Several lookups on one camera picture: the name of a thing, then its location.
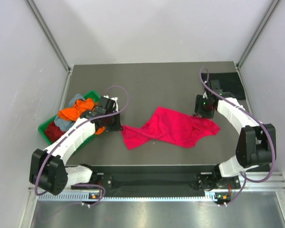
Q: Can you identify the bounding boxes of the pink t-shirt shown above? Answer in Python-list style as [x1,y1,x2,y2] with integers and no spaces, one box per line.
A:
[122,107,220,150]

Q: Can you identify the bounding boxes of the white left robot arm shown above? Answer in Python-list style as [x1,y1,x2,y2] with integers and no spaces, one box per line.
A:
[29,95,122,196]

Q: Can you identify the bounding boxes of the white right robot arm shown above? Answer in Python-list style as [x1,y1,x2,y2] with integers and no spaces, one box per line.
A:
[194,80,276,188]

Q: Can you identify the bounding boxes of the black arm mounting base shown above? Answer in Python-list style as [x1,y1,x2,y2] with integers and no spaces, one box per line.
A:
[91,165,240,190]

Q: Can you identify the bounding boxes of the green plastic bin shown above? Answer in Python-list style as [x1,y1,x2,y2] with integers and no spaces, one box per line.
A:
[38,91,100,145]

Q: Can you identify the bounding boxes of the folded black t-shirt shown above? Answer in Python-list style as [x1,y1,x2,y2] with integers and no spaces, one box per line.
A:
[208,72,246,100]

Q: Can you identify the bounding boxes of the orange t-shirt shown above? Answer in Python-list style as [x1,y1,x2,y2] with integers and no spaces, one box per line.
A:
[54,98,98,132]

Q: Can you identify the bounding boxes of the grey t-shirt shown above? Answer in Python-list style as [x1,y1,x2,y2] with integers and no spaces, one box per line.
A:
[54,94,86,132]

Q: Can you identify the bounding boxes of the dark red t-shirt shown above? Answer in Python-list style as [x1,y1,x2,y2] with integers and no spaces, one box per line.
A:
[45,121,65,143]

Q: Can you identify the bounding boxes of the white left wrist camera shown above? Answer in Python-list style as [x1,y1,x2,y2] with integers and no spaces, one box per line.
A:
[99,95,119,114]

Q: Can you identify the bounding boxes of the slotted cable duct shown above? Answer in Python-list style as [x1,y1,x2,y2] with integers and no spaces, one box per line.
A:
[38,191,230,202]

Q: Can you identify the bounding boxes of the right aluminium frame post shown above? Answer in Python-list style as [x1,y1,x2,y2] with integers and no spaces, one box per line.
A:
[235,0,281,69]

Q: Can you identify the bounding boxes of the aluminium frame post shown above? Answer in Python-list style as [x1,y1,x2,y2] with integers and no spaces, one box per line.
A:
[25,0,71,72]
[235,0,281,69]

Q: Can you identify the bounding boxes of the left aluminium frame post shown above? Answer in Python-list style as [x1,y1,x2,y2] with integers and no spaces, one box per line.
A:
[25,0,71,72]

